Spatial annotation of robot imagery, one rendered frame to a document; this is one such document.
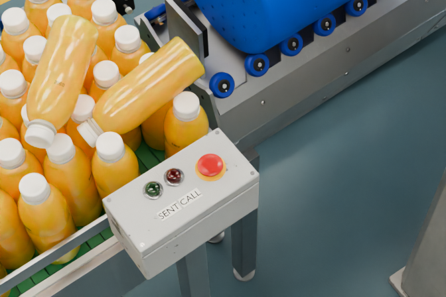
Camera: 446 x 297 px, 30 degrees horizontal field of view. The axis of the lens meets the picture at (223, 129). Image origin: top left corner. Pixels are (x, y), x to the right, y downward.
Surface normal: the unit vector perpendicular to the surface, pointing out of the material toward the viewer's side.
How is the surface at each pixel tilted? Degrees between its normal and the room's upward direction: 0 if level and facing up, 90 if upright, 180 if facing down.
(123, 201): 0
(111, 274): 90
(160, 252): 90
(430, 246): 90
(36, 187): 0
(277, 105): 70
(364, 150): 0
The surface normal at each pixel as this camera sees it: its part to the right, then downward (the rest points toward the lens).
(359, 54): 0.55, 0.45
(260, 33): -0.81, 0.50
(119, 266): 0.59, 0.67
